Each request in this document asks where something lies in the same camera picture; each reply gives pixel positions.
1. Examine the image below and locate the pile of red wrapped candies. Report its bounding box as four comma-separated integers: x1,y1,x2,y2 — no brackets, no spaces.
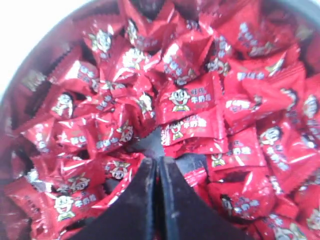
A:
3,0,320,240

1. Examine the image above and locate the stainless steel bowl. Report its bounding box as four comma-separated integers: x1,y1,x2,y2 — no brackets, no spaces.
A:
0,0,320,240

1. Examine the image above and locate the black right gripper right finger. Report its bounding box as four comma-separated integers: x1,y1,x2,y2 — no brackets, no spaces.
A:
156,157,250,240

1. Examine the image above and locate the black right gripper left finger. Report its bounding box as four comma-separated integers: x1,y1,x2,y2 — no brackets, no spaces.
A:
71,158,157,240

